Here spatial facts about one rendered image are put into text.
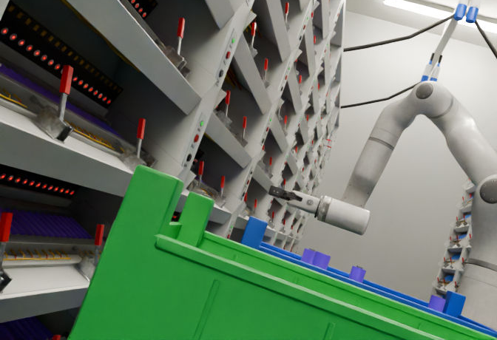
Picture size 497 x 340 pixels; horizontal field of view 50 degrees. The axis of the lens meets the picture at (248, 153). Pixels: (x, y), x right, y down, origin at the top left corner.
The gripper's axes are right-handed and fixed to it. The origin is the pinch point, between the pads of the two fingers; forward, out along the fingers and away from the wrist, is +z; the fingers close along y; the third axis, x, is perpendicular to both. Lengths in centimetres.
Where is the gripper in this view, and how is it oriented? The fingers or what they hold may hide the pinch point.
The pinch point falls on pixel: (275, 191)
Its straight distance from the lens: 179.1
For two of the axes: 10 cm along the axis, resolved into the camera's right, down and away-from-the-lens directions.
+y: 1.6, 1.8, 9.7
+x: 3.4, -9.3, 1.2
